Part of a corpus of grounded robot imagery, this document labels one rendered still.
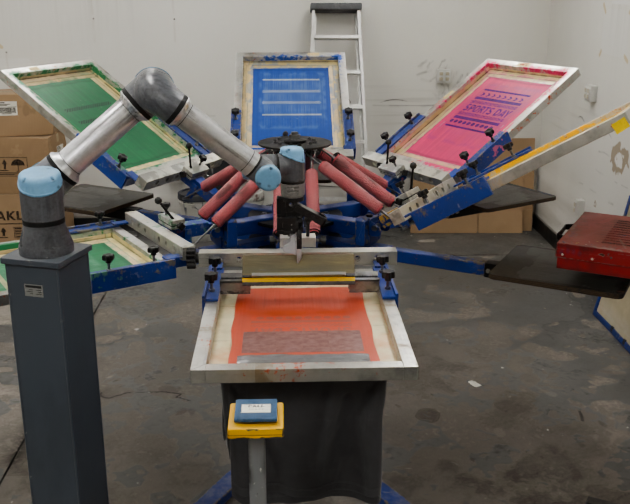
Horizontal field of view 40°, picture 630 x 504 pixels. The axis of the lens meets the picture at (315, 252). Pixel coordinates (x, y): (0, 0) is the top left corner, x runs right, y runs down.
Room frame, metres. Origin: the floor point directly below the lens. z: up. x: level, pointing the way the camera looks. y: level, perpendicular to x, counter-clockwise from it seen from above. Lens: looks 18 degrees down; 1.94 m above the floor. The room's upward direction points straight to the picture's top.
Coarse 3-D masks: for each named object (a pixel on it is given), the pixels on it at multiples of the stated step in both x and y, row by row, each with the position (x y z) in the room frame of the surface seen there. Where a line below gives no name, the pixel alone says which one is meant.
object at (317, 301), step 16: (304, 288) 2.70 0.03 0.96; (320, 288) 2.70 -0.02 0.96; (336, 288) 2.70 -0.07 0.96; (304, 304) 2.55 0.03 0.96; (320, 304) 2.55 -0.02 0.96; (336, 304) 2.55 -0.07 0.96; (352, 304) 2.55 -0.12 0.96; (352, 320) 2.42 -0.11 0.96; (368, 320) 2.42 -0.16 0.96; (304, 336) 2.30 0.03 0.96; (320, 336) 2.30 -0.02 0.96; (336, 336) 2.30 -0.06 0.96; (352, 336) 2.30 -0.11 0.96; (368, 336) 2.30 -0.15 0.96; (304, 352) 2.18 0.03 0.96; (320, 352) 2.18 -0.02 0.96; (336, 352) 2.18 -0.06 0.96; (352, 352) 2.18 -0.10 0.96; (368, 352) 2.18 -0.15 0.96
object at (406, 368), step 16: (224, 272) 2.76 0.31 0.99; (240, 272) 2.76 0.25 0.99; (208, 304) 2.46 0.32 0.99; (384, 304) 2.46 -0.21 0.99; (208, 320) 2.33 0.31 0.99; (400, 320) 2.33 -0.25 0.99; (208, 336) 2.21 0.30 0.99; (400, 336) 2.21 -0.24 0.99; (208, 352) 2.11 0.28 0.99; (400, 352) 2.11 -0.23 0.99; (192, 368) 2.01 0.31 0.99; (208, 368) 2.01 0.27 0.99; (224, 368) 2.01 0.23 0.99; (240, 368) 2.01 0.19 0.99; (256, 368) 2.01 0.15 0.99; (272, 368) 2.01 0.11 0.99; (288, 368) 2.01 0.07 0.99; (304, 368) 2.01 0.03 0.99; (320, 368) 2.01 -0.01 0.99; (336, 368) 2.01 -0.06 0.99; (352, 368) 2.01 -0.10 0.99; (368, 368) 2.01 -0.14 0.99; (384, 368) 2.02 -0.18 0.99; (400, 368) 2.02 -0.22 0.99; (416, 368) 2.02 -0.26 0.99
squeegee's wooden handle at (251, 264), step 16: (256, 256) 2.61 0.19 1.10; (272, 256) 2.61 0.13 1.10; (288, 256) 2.61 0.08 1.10; (304, 256) 2.61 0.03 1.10; (320, 256) 2.61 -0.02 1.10; (336, 256) 2.61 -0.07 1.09; (352, 256) 2.61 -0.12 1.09; (256, 272) 2.57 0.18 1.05; (272, 272) 2.58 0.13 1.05; (352, 272) 2.58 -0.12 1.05
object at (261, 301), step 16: (256, 288) 2.70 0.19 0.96; (272, 288) 2.70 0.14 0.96; (288, 288) 2.70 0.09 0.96; (240, 304) 2.55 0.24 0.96; (256, 304) 2.55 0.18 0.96; (272, 304) 2.55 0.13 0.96; (288, 304) 2.55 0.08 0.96; (240, 320) 2.42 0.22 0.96; (240, 336) 2.30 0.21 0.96; (256, 336) 2.30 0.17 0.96; (272, 336) 2.30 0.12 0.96; (288, 336) 2.30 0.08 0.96; (240, 352) 2.18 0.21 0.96; (256, 352) 2.18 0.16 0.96; (272, 352) 2.18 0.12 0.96; (288, 352) 2.18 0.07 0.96
